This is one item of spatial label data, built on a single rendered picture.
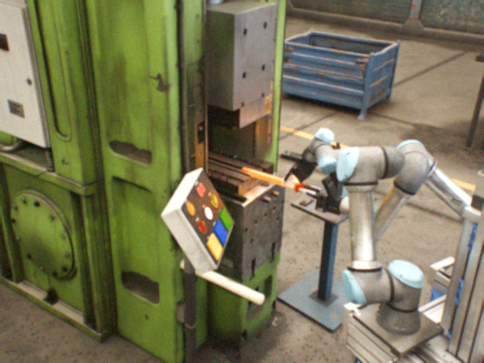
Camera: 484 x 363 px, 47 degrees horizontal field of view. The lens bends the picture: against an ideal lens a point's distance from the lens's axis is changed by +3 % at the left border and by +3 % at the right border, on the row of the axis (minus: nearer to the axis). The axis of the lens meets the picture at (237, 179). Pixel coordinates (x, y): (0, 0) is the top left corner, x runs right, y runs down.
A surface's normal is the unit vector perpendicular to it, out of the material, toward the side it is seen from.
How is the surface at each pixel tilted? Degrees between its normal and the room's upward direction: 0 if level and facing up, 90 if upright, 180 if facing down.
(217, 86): 90
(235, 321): 90
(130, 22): 89
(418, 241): 0
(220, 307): 90
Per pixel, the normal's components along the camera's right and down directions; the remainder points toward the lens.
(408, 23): -0.66, 0.33
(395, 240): 0.02, -0.89
